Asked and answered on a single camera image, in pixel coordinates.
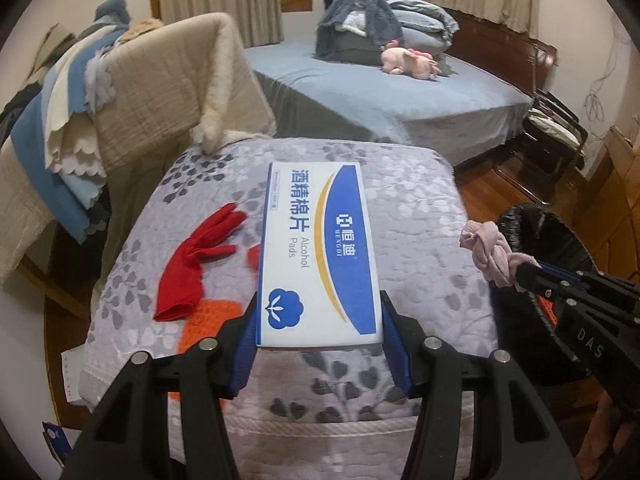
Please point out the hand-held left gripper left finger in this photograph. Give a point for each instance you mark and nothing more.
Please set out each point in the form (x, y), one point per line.
(245, 350)

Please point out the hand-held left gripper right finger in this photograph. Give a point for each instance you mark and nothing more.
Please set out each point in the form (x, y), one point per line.
(397, 355)

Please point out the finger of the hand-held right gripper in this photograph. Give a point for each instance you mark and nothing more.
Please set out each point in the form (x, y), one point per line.
(562, 271)
(537, 280)

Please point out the black bin with bag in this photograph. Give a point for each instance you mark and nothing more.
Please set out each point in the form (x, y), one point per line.
(545, 230)

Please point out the pink knotted sock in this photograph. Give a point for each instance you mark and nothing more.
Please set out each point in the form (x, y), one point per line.
(487, 255)

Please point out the white and blue box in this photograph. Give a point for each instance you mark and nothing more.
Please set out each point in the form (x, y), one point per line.
(310, 260)

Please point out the person's right hand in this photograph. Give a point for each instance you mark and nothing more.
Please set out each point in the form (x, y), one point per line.
(605, 435)

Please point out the orange cloth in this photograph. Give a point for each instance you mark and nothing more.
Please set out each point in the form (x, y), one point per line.
(210, 317)

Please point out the wooden side cabinet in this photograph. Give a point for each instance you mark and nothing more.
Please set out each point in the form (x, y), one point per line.
(620, 185)

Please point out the black metal chair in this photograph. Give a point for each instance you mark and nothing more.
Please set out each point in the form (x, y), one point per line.
(540, 160)

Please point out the purple floral quilt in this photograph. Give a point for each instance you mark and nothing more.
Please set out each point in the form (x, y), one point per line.
(400, 220)

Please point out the white chair cushion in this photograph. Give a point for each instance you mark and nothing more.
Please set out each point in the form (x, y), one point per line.
(552, 127)

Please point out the white paper sheet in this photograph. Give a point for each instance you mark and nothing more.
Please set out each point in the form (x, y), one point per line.
(74, 375)

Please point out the blue white small packet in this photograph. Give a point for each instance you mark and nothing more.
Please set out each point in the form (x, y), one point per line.
(56, 445)

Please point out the dark wooden headboard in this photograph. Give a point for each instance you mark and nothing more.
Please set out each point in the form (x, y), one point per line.
(500, 45)

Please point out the pink plush toy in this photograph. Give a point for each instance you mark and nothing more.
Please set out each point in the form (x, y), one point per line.
(407, 62)

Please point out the bed with blue sheet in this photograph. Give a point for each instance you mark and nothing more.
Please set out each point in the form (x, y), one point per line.
(360, 95)

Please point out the beige draped chair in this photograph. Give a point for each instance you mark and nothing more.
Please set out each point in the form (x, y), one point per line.
(165, 90)

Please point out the folded light blue quilt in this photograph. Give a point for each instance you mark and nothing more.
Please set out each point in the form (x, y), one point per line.
(425, 22)

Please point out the stack of blue white cloths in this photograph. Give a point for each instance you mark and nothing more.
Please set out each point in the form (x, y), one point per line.
(45, 130)

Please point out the grey-blue fleece blanket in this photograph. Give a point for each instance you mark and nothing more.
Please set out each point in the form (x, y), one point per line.
(350, 15)

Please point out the tan plush cloth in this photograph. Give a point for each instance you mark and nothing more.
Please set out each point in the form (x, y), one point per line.
(142, 30)

